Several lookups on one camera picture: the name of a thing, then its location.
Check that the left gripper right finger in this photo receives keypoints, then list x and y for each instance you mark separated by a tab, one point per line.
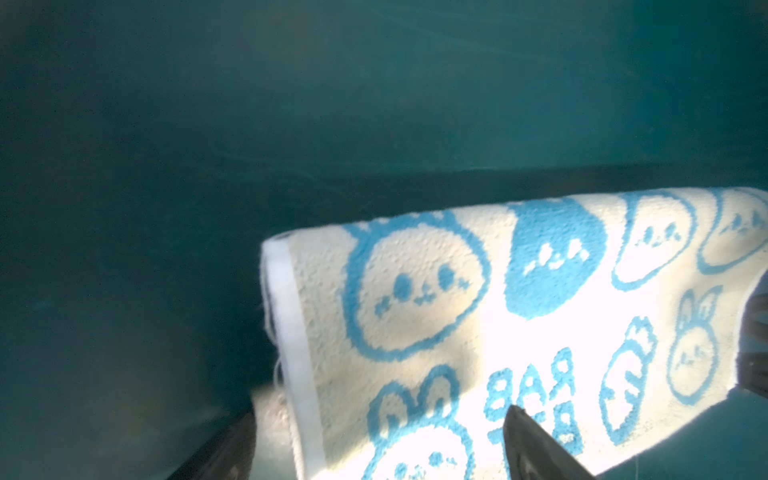
532	453

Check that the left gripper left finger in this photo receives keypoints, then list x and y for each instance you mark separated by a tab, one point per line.
228	455

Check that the blue patterned towel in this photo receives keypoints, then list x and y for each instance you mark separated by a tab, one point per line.
613	320

